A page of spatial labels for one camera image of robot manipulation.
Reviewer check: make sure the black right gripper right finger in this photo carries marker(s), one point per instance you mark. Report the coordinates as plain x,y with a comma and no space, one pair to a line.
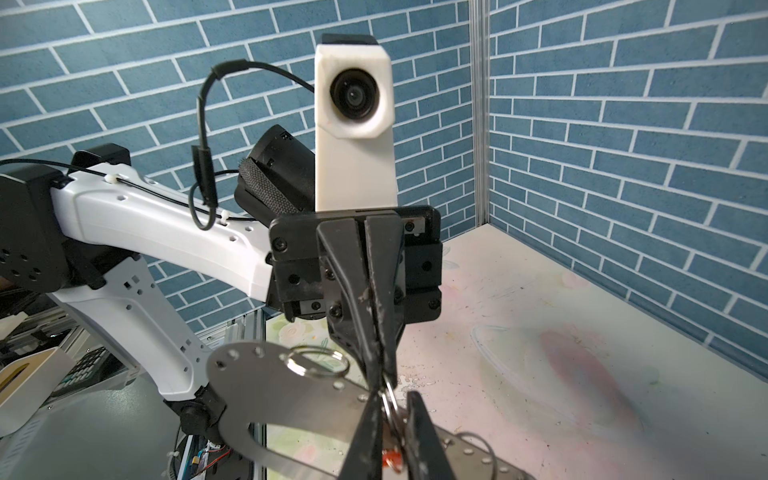
425,455

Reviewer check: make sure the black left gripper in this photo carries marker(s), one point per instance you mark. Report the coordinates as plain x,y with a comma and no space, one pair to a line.
331,263

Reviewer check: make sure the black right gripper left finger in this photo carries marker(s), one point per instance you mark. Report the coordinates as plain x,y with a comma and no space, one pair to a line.
364,457

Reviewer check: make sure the key with red tag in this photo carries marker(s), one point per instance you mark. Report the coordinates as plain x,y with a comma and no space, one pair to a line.
392,459

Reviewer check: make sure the silver keyring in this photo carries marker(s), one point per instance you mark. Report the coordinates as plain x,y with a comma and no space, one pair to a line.
485,452
393,414
317,362

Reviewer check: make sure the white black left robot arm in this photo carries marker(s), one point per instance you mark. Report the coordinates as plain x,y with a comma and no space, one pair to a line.
82,232

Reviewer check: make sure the silver keyring on strip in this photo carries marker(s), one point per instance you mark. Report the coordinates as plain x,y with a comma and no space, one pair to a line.
317,362

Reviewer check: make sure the white box wooden slot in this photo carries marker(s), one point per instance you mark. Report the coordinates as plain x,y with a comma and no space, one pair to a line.
27,383

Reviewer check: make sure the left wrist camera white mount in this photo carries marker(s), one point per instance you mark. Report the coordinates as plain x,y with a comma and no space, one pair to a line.
354,121

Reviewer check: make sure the aluminium corner post right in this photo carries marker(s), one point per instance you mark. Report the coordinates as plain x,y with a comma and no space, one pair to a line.
479,28

